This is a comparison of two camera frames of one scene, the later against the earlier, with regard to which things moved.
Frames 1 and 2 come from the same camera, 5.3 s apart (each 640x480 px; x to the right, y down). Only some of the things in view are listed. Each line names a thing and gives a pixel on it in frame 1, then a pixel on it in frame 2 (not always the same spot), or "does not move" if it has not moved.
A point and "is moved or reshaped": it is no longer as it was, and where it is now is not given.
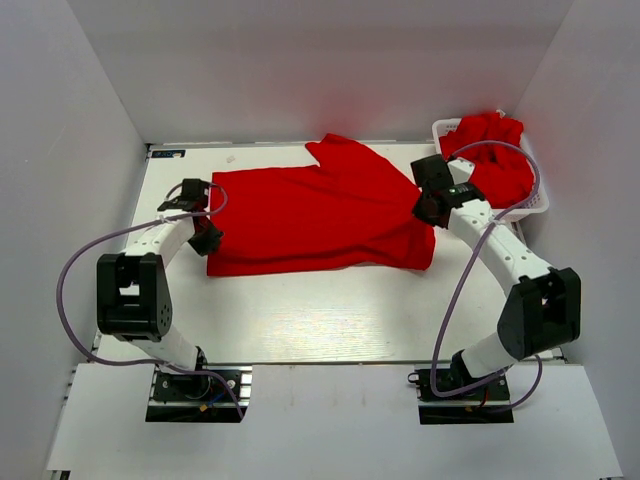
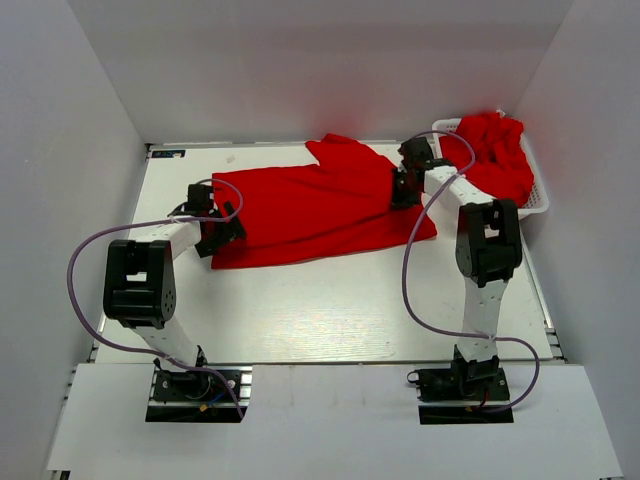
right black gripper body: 420,211 → 403,193
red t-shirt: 346,210 is moved or reshaped
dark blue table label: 167,153 does not move
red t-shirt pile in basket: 503,175 does not move
